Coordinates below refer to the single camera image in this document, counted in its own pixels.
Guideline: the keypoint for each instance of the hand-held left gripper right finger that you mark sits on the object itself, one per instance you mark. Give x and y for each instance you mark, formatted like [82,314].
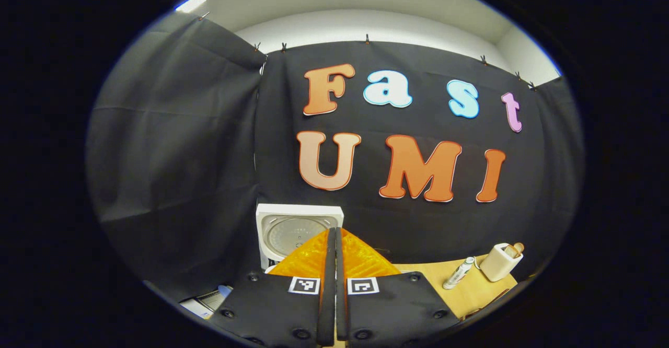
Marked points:
[341,296]

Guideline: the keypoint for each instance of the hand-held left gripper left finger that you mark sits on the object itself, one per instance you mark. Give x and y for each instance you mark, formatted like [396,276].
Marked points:
[326,296]

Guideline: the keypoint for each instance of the white rice cooker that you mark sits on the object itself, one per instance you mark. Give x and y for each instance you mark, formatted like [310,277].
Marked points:
[292,233]

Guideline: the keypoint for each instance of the white chopstick holder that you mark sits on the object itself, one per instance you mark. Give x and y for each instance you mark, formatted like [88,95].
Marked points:
[495,267]

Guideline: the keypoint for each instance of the small white green-label bottle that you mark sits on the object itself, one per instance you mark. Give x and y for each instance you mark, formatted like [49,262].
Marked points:
[459,273]

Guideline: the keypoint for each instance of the white blue flat box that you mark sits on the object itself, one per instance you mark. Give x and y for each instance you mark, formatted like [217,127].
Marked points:
[206,301]

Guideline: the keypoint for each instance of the black backdrop cloth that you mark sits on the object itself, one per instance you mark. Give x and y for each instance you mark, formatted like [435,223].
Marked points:
[183,154]

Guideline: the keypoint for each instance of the ceiling light panel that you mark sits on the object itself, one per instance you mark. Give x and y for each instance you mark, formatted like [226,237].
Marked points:
[190,4]

